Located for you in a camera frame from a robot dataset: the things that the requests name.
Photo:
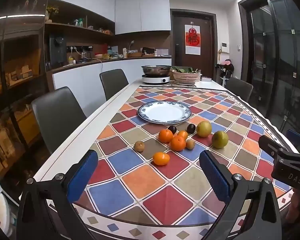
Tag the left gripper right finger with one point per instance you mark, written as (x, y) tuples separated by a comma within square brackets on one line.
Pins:
[(262, 220)]

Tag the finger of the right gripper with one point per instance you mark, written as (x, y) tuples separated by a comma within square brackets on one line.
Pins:
[(294, 138), (271, 147)]

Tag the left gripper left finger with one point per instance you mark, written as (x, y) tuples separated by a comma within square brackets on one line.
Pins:
[(34, 219)]

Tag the yellow-green pear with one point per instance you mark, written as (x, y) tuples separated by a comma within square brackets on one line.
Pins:
[(204, 129), (219, 139)]

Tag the brown kiwi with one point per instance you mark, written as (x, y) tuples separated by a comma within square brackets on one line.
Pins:
[(139, 146), (190, 144)]

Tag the large orange front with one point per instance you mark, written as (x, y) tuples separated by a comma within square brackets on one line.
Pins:
[(177, 143)]

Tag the large orange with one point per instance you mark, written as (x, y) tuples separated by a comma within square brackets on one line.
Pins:
[(177, 143), (165, 136)]

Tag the dark plum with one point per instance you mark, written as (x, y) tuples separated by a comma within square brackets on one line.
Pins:
[(173, 129), (191, 128)]

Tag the small orange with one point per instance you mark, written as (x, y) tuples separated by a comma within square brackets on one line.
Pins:
[(183, 134)]

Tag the small orange mandarin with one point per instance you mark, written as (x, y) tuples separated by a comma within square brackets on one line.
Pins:
[(161, 158)]

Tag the right side grey chair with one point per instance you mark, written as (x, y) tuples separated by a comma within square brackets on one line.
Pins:
[(239, 88)]

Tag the colourful checkered table mat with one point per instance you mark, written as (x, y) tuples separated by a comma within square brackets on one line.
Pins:
[(128, 196)]

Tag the near grey dining chair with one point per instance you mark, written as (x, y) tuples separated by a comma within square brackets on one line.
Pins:
[(58, 114)]

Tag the grey dining chair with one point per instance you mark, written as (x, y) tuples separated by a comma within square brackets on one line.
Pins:
[(58, 114), (113, 81)]

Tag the pink basket of greens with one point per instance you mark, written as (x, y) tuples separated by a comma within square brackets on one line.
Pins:
[(185, 75)]

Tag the blue white porcelain plate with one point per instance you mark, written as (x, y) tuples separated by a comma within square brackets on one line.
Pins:
[(164, 112)]

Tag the dark brown door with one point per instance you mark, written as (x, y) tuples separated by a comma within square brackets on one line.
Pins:
[(208, 30)]

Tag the red fu door poster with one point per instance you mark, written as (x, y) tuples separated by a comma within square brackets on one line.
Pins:
[(192, 40)]

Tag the white induction cooker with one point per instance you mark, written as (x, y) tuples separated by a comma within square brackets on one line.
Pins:
[(155, 80)]

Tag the white counter cabinet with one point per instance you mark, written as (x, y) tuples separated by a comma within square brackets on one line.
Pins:
[(85, 83)]

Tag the steel wok pan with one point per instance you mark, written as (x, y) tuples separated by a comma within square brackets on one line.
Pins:
[(156, 70)]

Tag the far grey dining chair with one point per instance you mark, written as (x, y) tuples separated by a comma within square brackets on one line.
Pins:
[(113, 81)]

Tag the black water dispenser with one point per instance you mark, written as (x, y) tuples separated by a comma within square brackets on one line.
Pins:
[(57, 49)]

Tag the white upper cabinet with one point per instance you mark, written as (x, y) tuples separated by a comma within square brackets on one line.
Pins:
[(142, 15)]

